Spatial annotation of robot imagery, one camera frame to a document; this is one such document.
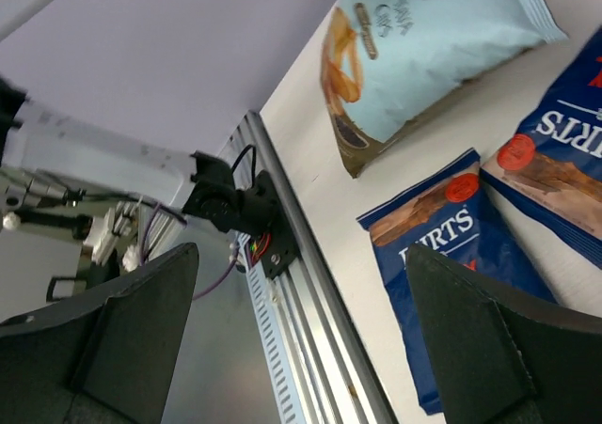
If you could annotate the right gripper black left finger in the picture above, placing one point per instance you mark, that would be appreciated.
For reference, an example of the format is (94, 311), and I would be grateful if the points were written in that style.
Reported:
(106, 355)

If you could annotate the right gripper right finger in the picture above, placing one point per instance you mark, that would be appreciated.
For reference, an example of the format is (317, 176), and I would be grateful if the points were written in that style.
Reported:
(500, 355)

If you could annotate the light blue cassava chips bag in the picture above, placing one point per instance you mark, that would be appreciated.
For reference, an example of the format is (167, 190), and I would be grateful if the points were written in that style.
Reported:
(389, 65)

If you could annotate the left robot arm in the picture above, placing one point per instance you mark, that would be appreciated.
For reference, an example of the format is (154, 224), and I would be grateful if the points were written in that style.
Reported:
(139, 96)

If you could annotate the white slotted cable duct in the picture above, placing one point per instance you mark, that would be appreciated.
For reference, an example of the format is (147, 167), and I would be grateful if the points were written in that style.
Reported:
(276, 346)

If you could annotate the aluminium mounting rail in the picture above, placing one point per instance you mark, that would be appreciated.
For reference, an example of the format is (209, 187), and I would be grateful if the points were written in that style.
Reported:
(336, 379)

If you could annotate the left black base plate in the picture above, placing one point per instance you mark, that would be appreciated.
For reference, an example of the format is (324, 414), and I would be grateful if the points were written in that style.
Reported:
(276, 248)

